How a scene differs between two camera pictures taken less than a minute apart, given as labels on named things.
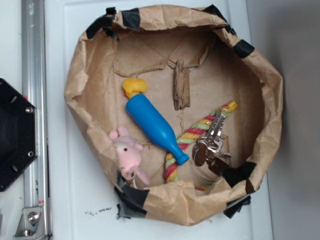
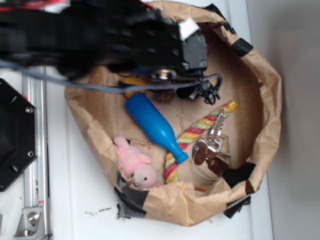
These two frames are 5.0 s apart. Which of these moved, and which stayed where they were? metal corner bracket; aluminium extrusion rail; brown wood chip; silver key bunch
Moved: brown wood chip
Stayed: silver key bunch; metal corner bracket; aluminium extrusion rail
